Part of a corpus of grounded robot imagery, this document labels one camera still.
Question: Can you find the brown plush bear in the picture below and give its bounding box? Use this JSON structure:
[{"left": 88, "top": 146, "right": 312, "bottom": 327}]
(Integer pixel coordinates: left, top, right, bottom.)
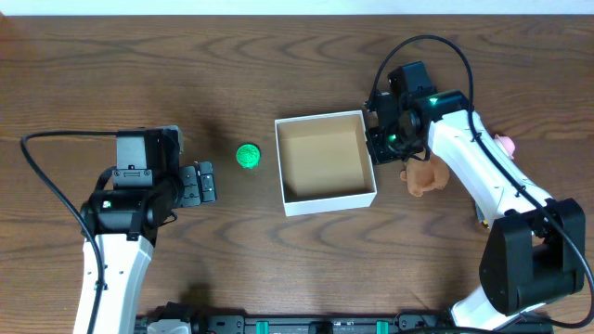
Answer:
[{"left": 400, "top": 155, "right": 450, "bottom": 197}]

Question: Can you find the white cardboard box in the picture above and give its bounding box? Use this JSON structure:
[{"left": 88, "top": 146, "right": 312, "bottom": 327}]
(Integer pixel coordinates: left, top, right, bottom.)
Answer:
[{"left": 275, "top": 110, "right": 377, "bottom": 217}]

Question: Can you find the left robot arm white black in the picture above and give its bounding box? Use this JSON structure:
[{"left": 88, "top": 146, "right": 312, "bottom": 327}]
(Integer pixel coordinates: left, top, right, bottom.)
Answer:
[{"left": 73, "top": 161, "right": 216, "bottom": 333}]

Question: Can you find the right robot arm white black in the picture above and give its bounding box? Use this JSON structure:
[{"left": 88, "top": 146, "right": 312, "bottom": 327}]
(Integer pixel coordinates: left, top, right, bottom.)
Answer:
[{"left": 366, "top": 88, "right": 593, "bottom": 333}]

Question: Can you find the green round toy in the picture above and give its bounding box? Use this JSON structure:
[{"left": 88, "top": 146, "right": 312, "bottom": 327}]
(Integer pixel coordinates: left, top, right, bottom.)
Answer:
[{"left": 236, "top": 143, "right": 261, "bottom": 169}]

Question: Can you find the pink white duck toy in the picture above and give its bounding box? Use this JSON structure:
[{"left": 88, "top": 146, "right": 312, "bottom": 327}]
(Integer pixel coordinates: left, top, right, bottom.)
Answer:
[{"left": 494, "top": 135, "right": 516, "bottom": 160}]

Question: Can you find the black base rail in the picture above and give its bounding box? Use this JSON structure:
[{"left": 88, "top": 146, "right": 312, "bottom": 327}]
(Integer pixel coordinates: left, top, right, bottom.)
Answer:
[{"left": 134, "top": 301, "right": 556, "bottom": 334}]

